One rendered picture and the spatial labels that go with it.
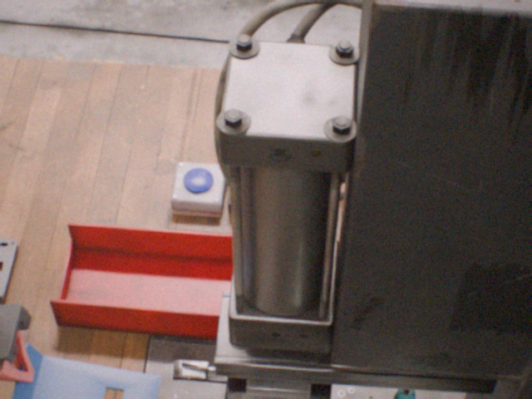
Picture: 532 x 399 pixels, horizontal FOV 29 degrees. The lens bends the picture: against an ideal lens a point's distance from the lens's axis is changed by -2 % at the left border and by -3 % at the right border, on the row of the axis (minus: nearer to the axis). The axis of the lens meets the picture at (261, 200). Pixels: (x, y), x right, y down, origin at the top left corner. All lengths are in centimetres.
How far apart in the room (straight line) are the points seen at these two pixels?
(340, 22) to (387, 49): 237
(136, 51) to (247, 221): 213
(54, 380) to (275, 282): 42
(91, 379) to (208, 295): 22
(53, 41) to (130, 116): 146
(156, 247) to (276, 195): 62
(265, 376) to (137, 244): 42
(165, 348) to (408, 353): 49
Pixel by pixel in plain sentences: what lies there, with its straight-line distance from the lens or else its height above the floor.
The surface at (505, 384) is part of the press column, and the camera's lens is 99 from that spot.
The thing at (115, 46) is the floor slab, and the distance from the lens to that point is 291.
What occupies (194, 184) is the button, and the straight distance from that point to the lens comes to 138.
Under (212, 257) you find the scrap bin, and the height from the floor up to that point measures 91.
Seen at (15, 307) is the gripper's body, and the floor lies 112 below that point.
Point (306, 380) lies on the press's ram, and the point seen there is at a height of 116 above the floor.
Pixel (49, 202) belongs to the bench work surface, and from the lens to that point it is 144.
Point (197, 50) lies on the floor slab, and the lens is 288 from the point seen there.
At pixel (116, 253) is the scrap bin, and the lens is 137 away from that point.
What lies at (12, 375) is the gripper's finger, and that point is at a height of 106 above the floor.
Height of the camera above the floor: 203
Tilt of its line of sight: 53 degrees down
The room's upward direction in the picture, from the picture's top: straight up
